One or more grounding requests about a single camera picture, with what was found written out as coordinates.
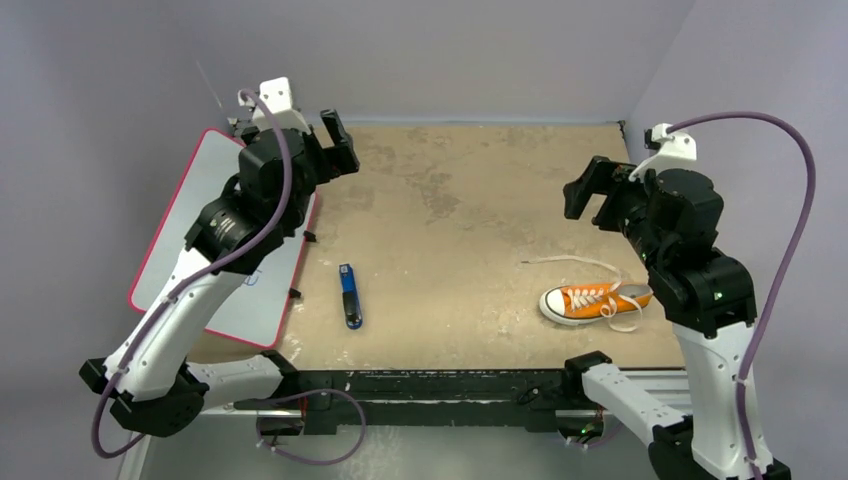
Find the white shoelace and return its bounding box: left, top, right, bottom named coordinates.
left=520, top=254, right=653, bottom=334

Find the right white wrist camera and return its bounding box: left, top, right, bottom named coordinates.
left=628, top=123, right=697, bottom=182

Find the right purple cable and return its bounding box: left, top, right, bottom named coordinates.
left=665, top=111, right=816, bottom=480

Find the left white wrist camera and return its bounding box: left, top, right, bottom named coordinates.
left=238, top=76, right=311, bottom=133

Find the blue black stapler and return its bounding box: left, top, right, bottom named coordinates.
left=339, top=263, right=363, bottom=330

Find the orange canvas sneaker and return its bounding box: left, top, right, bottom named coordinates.
left=539, top=281, right=655, bottom=327

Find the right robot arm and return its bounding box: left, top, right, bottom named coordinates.
left=561, top=156, right=791, bottom=479

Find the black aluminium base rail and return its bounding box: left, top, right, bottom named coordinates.
left=135, top=367, right=723, bottom=439

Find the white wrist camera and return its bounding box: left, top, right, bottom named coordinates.
left=628, top=123, right=697, bottom=182
left=238, top=76, right=311, bottom=133

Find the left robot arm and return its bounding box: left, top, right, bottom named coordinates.
left=79, top=110, right=359, bottom=437

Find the pink framed whiteboard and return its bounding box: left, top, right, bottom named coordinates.
left=128, top=128, right=319, bottom=350

